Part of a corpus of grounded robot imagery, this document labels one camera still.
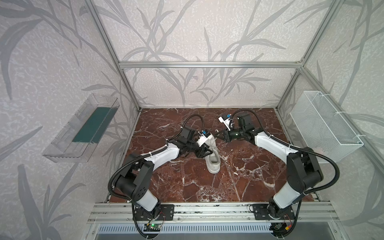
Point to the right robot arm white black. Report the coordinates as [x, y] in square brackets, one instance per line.
[303, 169]

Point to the pink object in basket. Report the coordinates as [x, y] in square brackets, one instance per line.
[320, 150]

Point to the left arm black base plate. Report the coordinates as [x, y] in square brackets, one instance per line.
[163, 212]

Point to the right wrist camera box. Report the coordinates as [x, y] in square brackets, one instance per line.
[227, 120]

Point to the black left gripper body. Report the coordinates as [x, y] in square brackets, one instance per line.
[199, 147]

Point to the white sneaker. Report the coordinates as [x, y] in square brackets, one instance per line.
[213, 160]

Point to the aluminium frame rail base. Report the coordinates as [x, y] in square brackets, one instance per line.
[204, 212]

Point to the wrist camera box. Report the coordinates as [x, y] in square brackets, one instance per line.
[227, 120]
[204, 135]

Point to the green circuit board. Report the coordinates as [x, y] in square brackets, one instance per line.
[152, 227]

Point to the clear plastic wall tray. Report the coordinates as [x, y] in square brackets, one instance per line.
[79, 138]

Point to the white wire mesh basket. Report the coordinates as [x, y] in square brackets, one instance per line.
[322, 125]

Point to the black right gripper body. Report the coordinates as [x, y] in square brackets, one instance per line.
[229, 135]

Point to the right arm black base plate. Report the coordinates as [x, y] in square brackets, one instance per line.
[270, 212]

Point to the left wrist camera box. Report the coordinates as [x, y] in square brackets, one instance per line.
[204, 135]

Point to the right wired connector board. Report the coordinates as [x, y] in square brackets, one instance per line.
[280, 227]

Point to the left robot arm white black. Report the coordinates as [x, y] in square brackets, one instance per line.
[132, 181]

